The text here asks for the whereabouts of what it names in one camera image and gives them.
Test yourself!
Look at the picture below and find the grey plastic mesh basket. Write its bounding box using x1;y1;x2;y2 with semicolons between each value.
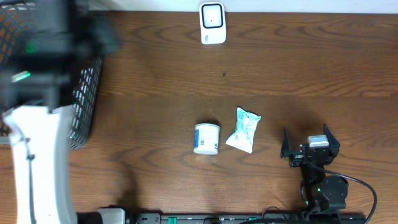
1;1;104;149

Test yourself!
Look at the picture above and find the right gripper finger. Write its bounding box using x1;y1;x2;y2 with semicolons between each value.
323;123;340;156
280;129;294;158

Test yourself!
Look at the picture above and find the white round tub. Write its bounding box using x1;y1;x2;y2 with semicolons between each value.
193;123;220;155

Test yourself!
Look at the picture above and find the white barcode scanner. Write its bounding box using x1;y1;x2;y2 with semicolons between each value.
199;2;226;45

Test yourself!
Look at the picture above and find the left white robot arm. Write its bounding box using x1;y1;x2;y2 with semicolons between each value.
1;0;129;223

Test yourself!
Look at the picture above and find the light green snack packet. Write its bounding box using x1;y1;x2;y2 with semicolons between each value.
226;107;262;154

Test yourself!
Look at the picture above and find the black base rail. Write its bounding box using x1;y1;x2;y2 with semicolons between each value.
77;207;366;224

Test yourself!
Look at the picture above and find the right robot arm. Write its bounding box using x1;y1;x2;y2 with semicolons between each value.
280;125;348;212

